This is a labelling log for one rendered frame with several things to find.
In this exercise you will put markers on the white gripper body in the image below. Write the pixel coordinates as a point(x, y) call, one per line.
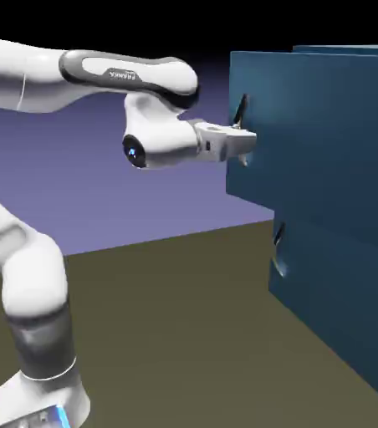
point(239, 142)

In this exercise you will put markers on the blue cabinet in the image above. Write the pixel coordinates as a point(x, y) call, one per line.
point(343, 301)

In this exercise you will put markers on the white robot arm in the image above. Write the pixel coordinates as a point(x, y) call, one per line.
point(155, 140)

